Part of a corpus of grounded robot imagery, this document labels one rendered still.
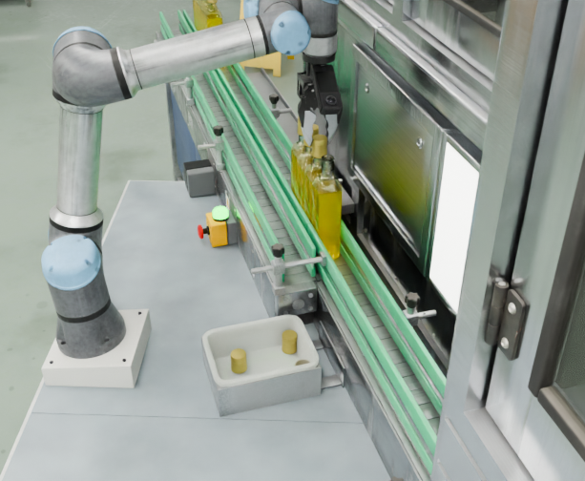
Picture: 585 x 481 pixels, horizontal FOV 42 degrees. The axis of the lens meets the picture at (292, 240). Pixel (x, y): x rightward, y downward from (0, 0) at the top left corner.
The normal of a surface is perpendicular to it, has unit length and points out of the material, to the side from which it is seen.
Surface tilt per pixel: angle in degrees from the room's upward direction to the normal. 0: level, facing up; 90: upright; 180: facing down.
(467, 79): 90
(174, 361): 0
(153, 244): 0
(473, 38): 90
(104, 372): 90
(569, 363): 90
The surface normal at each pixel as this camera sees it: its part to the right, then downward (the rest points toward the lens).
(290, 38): 0.24, 0.52
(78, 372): -0.04, 0.57
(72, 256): -0.04, -0.76
